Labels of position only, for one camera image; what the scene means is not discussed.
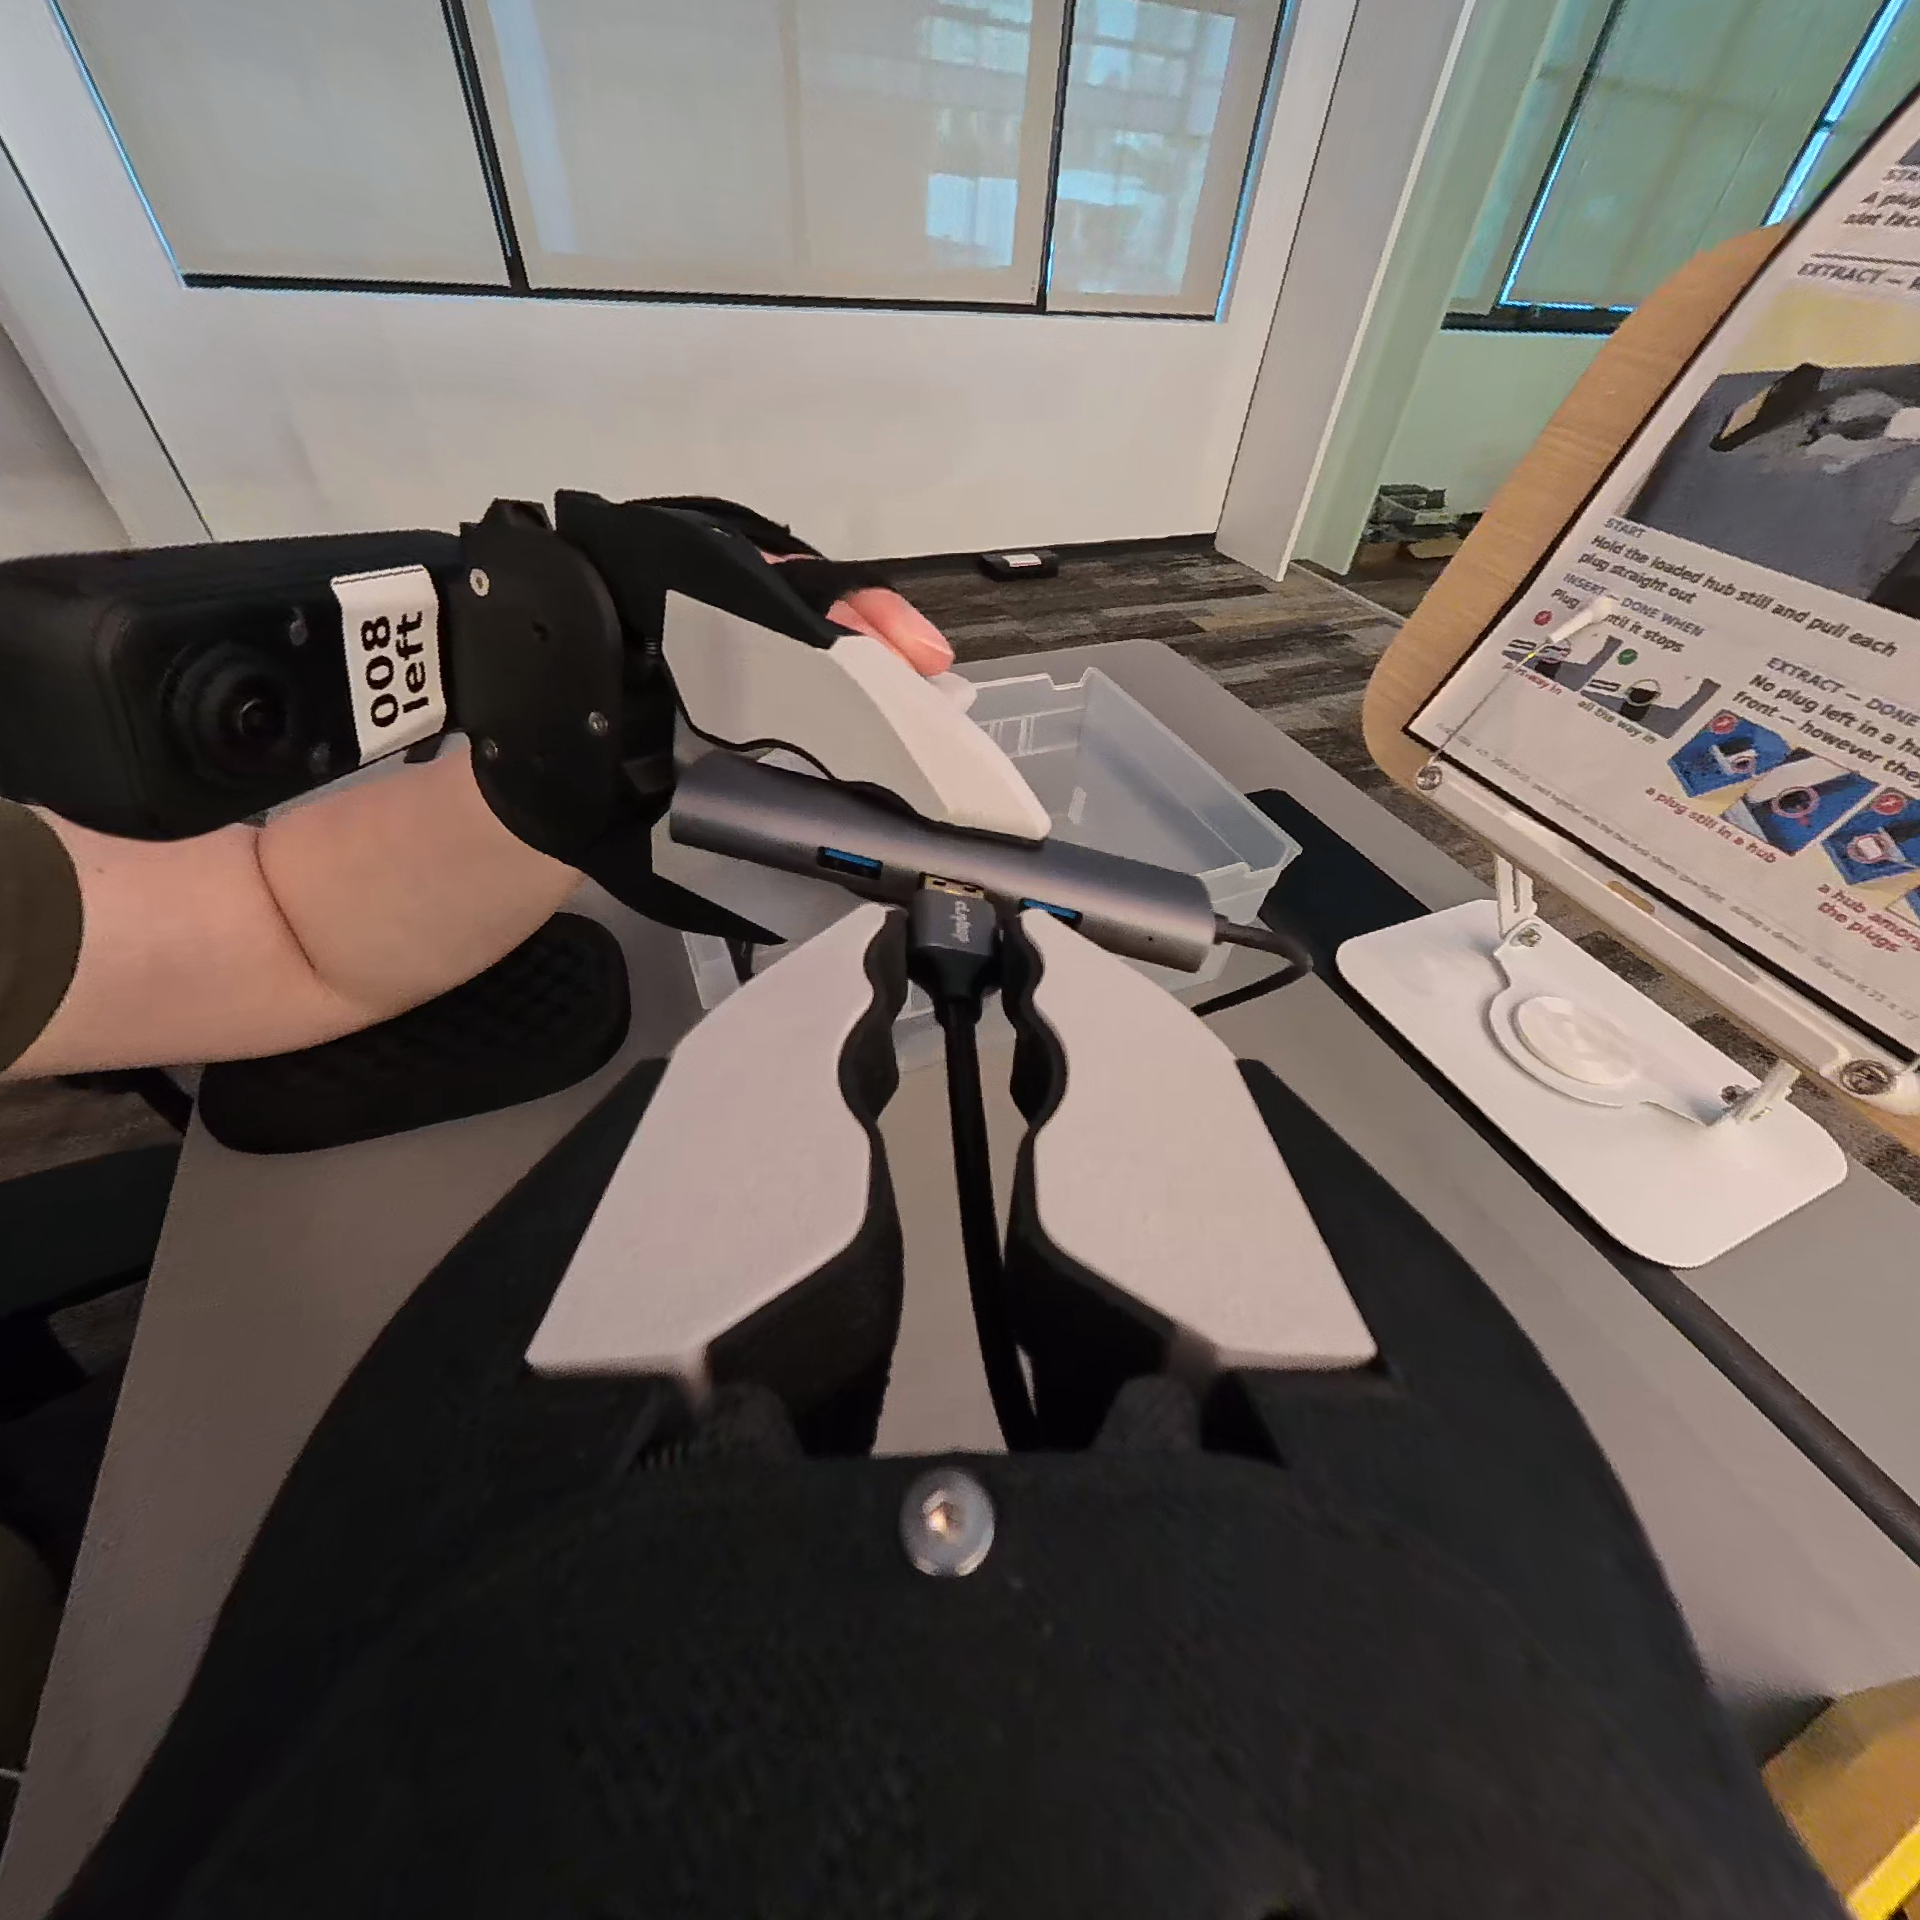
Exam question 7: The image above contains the person's left hand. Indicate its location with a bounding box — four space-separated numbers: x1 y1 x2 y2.
830 585 957 677

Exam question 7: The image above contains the person's leg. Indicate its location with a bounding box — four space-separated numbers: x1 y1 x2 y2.
0 1522 66 1774

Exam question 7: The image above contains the grey slim usb hub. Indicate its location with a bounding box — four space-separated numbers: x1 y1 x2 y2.
665 750 1213 976

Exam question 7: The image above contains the white metal document stand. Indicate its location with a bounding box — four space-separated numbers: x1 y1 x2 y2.
1336 591 1920 1271

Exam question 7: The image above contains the large window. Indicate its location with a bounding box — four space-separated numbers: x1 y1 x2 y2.
46 0 1292 320

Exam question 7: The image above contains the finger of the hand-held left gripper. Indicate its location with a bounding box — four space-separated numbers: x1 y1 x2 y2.
658 589 1055 844

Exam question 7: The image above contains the printed instruction sheet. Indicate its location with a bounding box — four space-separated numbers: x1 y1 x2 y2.
1409 93 1920 1052

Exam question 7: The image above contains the thick braided black usb cable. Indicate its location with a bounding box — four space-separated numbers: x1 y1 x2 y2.
903 868 1042 1455

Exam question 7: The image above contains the yellow plastic bin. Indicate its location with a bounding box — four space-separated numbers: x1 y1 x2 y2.
1763 1679 1920 1920

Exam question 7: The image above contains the black desk mat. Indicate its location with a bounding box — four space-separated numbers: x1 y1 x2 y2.
1243 786 1429 962

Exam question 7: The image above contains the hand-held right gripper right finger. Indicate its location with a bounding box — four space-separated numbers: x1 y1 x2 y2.
1003 908 1380 1453

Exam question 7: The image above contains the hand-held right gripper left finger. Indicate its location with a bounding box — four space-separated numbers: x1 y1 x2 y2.
525 906 908 1453

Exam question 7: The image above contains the black wrist rest pad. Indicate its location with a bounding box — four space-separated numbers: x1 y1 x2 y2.
198 912 632 1156

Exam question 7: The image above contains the person's left forearm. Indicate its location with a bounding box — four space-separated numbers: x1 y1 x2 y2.
46 750 599 1081

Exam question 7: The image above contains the clear plastic bin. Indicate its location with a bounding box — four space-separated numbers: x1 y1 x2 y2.
681 666 1299 1023

